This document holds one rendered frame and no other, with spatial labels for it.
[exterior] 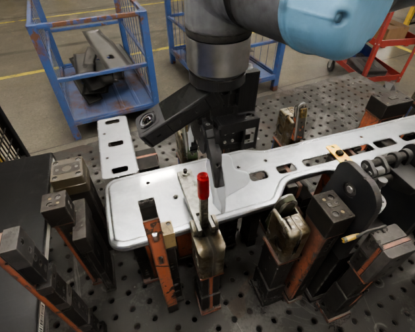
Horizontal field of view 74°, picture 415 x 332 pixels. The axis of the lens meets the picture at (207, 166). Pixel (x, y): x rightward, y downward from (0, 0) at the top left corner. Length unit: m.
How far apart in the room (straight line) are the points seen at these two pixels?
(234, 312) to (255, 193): 0.36
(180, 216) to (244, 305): 0.36
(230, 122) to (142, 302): 0.67
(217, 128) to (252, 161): 0.44
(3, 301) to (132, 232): 0.25
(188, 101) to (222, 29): 0.10
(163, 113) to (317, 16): 0.22
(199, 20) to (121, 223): 0.50
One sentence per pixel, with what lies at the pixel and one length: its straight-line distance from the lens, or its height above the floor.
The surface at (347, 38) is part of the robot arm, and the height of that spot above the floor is 1.48.
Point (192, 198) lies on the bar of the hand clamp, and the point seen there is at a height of 1.07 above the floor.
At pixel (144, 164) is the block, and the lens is 0.84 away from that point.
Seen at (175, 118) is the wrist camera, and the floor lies 1.35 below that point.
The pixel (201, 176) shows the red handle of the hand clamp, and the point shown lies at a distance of 0.46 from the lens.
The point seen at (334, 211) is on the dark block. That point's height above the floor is 1.12.
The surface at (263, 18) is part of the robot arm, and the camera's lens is 0.25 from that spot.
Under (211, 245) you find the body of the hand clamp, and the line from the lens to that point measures 0.57.
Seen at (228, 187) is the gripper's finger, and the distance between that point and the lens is 0.41.
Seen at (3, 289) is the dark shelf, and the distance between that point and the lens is 0.67.
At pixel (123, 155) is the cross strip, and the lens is 0.85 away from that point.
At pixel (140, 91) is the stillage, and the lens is 2.88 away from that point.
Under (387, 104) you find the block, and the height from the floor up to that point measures 1.03.
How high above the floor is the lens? 1.55
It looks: 45 degrees down
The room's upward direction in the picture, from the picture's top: straight up
